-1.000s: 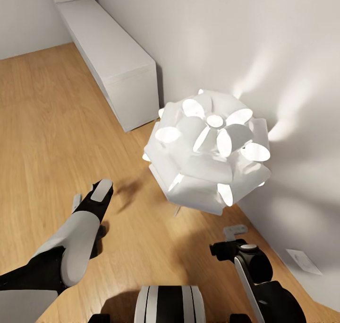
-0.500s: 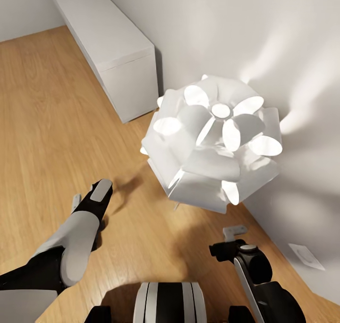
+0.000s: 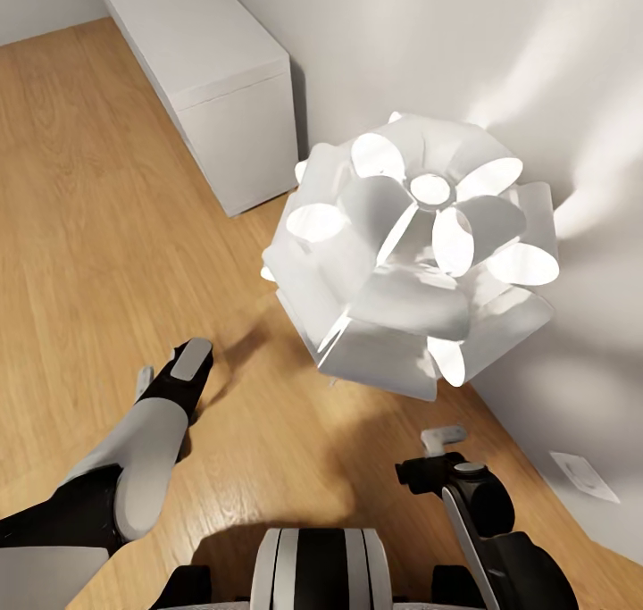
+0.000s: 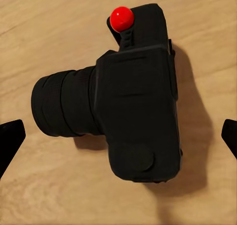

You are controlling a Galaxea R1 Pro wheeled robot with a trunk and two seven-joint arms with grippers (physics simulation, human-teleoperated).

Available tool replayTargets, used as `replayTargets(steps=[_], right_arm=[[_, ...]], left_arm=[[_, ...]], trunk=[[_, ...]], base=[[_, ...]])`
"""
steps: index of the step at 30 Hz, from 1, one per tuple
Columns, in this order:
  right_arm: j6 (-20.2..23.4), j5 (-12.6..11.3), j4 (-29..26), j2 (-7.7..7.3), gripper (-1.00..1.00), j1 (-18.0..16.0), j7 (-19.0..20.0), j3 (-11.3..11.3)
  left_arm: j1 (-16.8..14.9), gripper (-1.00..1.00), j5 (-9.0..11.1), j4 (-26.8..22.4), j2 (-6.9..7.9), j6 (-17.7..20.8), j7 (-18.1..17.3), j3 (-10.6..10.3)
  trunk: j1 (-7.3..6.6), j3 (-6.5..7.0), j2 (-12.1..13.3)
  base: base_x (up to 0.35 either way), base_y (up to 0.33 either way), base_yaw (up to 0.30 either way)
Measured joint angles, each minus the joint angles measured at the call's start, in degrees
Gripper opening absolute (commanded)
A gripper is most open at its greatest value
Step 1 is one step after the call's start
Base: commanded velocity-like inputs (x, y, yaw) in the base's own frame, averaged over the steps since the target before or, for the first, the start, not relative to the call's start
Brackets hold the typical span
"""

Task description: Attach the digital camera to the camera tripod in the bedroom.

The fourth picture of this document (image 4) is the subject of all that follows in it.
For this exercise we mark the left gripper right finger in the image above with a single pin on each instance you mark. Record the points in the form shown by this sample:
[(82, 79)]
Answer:
[(229, 135)]

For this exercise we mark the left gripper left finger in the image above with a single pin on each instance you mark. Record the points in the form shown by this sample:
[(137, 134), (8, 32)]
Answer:
[(12, 135)]

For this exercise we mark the digital camera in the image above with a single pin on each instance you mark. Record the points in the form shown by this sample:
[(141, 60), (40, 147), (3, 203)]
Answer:
[(129, 97)]

